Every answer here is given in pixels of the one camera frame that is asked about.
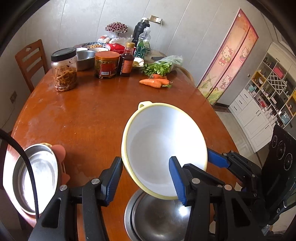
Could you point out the deep stainless steel bowl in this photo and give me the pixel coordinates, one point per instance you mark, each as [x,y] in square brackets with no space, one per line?
[149,218]

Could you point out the clear plastic water bottle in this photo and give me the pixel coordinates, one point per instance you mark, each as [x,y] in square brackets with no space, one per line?
[143,43]

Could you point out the rear orange carrot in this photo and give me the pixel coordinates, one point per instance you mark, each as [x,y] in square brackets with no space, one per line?
[157,76]

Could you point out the middle orange carrot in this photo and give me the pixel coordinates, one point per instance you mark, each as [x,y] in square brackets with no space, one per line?
[165,82]

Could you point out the white display cabinet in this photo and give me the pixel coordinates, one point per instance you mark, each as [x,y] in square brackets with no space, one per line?
[268,99]

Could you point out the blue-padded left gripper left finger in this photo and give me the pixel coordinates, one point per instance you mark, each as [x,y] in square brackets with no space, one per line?
[109,181]

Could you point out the red tissue packet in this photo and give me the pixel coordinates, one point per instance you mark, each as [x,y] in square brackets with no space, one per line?
[116,45]

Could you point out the low wall outlet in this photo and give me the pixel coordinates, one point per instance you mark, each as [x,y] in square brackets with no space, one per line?
[13,97]

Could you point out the orange-lid pickle jar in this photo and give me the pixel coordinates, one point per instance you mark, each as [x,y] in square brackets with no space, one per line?
[106,64]

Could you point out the hello kitty sliding door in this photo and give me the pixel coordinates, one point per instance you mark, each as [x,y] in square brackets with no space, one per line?
[230,57]

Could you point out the front orange carrot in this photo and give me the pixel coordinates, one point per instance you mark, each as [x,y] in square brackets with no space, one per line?
[151,82]

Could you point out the orange carrot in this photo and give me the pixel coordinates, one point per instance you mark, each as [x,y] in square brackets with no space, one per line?
[157,76]
[151,82]
[165,82]

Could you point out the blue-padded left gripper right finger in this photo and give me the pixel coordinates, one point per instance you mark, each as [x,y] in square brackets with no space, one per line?
[182,180]

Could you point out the bag of green vegetables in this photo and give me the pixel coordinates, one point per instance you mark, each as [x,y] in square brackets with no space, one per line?
[164,66]

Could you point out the dried flower bouquet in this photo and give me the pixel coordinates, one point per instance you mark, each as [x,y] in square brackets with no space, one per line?
[116,28]

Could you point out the black thermos flask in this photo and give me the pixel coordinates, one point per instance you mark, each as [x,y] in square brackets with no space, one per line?
[139,28]

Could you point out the black-lid jar of snacks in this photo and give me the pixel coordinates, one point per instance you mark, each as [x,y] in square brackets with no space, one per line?
[64,67]

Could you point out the shallow stainless steel plate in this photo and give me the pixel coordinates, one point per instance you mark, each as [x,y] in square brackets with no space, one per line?
[46,173]

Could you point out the wall power socket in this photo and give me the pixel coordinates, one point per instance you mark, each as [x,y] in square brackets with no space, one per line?
[155,19]

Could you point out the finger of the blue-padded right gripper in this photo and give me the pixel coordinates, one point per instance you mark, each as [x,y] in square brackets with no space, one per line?
[239,166]

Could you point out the brown slatted wooden chair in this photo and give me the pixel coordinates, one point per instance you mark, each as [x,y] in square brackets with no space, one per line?
[30,59]

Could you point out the yellow and white bowl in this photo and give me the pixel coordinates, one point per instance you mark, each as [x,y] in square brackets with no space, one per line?
[153,134]

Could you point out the plate of sliced food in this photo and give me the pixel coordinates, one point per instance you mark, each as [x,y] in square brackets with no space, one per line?
[138,62]

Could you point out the steel bowl behind jars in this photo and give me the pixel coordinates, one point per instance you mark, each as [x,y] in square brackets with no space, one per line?
[86,60]

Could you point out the dark sauce bottle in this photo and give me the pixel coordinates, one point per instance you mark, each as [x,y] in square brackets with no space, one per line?
[126,60]

